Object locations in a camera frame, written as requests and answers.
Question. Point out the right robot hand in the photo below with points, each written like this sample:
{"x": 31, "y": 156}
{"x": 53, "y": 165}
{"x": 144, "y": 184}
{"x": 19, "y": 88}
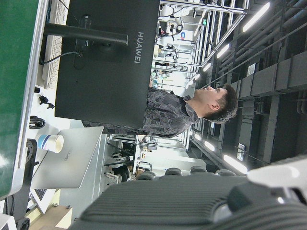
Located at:
{"x": 168, "y": 206}

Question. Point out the ceiling strip light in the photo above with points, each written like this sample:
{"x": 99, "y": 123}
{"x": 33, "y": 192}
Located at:
{"x": 209, "y": 146}
{"x": 235, "y": 164}
{"x": 223, "y": 50}
{"x": 255, "y": 18}

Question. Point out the man in patterned shirt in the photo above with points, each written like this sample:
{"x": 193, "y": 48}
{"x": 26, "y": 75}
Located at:
{"x": 165, "y": 112}

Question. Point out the silver Huawei laptop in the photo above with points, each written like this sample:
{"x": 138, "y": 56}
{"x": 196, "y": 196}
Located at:
{"x": 69, "y": 163}

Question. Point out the striped paper cup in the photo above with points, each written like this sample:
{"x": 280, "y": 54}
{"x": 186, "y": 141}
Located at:
{"x": 49, "y": 143}

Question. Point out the black Huawei monitor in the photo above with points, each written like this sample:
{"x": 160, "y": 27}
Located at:
{"x": 108, "y": 83}

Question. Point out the small black clips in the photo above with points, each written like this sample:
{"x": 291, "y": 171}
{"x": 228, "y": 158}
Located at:
{"x": 46, "y": 101}

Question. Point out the white keyboard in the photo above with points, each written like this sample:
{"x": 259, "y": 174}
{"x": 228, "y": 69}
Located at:
{"x": 54, "y": 60}

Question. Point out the aluminium shelving rack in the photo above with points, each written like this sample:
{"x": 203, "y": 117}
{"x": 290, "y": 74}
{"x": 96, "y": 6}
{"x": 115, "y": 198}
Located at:
{"x": 216, "y": 26}

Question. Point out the green conveyor belt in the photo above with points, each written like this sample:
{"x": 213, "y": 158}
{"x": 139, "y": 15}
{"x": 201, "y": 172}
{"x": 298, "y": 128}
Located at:
{"x": 14, "y": 72}

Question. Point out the black metal bracket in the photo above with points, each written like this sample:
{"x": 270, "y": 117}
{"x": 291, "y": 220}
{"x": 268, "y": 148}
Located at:
{"x": 30, "y": 163}

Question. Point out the grey air duct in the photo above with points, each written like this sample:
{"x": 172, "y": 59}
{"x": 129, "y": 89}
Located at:
{"x": 275, "y": 76}

